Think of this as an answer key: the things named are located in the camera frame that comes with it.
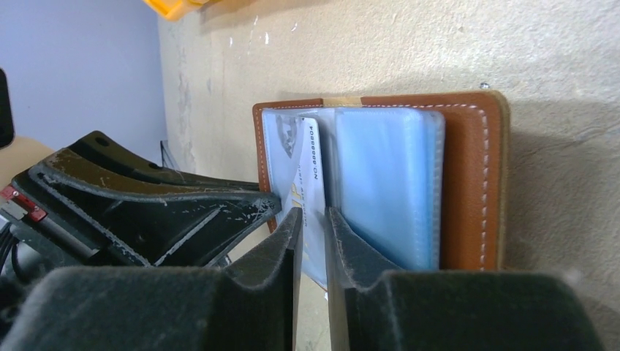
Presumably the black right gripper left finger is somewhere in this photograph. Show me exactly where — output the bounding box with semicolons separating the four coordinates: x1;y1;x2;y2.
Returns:
1;208;303;350

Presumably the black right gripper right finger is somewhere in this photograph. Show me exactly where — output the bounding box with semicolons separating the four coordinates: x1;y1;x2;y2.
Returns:
325;208;603;350

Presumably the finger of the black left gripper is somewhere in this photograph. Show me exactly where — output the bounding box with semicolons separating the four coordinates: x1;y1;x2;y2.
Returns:
68;131;259;191

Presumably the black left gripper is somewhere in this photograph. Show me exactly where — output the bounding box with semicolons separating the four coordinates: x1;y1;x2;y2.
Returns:
1;149;281;310

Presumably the white VIP card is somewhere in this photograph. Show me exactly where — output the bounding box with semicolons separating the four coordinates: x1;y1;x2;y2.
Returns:
262;110;327;289

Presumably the yellow three-compartment plastic bin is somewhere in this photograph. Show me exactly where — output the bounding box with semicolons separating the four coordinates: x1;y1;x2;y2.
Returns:
143;0;210;21

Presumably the brown leather card holder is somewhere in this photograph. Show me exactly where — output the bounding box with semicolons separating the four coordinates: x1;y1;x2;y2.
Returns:
252;90;510;271

